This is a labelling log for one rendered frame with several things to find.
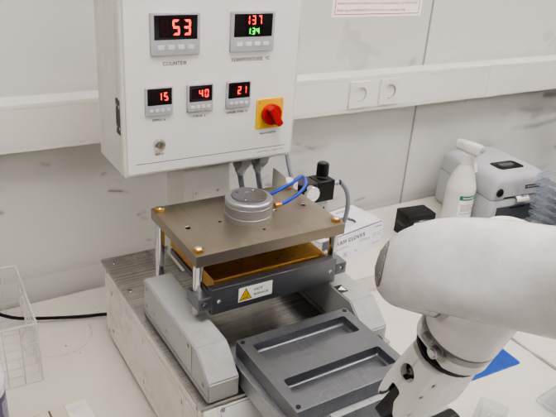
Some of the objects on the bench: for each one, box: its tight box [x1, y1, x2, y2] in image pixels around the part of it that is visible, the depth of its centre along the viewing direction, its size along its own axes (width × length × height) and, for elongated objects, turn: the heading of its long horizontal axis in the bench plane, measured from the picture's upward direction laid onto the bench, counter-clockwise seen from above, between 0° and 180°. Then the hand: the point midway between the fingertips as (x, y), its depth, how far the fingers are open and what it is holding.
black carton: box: [394, 204, 436, 233], centre depth 172 cm, size 6×9×7 cm
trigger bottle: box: [440, 138, 486, 218], centre depth 174 cm, size 9×8×25 cm
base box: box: [104, 268, 244, 417], centre depth 116 cm, size 54×38×17 cm
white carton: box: [310, 204, 383, 260], centre depth 161 cm, size 12×23×7 cm, turn 123°
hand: (398, 415), depth 78 cm, fingers closed, pressing on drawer
